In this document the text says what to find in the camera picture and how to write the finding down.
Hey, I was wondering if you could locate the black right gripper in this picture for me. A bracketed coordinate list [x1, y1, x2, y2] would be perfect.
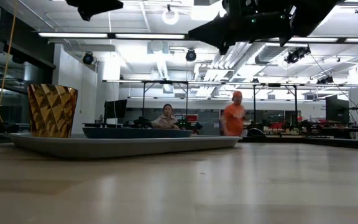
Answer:
[188, 0, 295, 56]

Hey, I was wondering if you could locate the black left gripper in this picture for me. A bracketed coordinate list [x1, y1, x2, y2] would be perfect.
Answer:
[65, 0, 124, 22]

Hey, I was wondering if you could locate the gold faceted cup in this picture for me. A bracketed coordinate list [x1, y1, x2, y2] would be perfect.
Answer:
[27, 83, 79, 139]

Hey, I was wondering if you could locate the dark blue plate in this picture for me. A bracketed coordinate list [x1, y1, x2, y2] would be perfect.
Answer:
[82, 126, 193, 139]

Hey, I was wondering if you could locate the grey rectangular tray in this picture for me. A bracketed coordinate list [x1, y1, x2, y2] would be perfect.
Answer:
[7, 133, 242, 159]

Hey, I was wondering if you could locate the overhead light bar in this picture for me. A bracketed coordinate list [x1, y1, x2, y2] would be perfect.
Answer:
[37, 31, 358, 44]

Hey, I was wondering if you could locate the standing person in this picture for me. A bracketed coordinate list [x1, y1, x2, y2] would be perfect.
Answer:
[220, 90, 249, 137]

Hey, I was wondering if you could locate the seated person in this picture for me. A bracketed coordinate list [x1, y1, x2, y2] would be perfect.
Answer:
[150, 103, 180, 130]

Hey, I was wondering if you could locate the black computer monitor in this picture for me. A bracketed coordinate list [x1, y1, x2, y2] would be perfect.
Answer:
[104, 99, 128, 119]
[325, 94, 350, 124]

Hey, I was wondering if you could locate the cluttered background workbench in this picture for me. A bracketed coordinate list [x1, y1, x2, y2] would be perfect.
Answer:
[247, 119, 358, 138]

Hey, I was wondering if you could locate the white ring light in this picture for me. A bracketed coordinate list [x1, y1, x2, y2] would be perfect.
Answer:
[162, 8, 180, 26]

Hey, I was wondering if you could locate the black metal rig frame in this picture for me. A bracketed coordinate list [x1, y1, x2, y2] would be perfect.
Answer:
[141, 80, 190, 125]
[252, 82, 299, 125]

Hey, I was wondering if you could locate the yellow hanging cable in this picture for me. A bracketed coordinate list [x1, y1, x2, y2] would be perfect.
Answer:
[0, 0, 19, 123]

